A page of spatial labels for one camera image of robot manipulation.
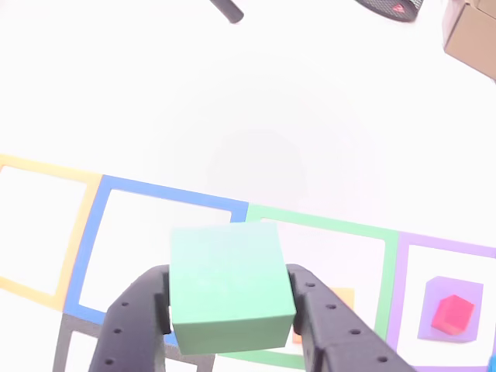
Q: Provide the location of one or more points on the orange square block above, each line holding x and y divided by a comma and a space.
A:
346, 296

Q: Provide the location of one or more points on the purple square block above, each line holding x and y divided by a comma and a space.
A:
432, 294

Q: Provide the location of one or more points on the green cube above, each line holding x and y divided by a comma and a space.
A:
228, 279

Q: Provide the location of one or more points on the small red cube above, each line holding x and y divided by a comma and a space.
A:
451, 314

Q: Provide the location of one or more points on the blue tape strip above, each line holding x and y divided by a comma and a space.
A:
492, 364

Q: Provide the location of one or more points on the brown cardboard box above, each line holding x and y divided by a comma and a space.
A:
470, 42

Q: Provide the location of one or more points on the black mesh bin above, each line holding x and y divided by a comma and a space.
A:
391, 8

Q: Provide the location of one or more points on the black square frame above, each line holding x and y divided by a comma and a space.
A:
62, 341

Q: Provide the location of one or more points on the purple square frame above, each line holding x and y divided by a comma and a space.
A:
397, 290

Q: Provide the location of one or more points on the green square frame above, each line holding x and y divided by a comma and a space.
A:
389, 271

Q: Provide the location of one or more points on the blue square frame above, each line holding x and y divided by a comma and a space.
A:
85, 252

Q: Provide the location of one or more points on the orange square frame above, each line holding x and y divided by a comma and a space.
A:
75, 240

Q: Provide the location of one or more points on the black round post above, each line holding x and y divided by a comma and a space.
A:
230, 11

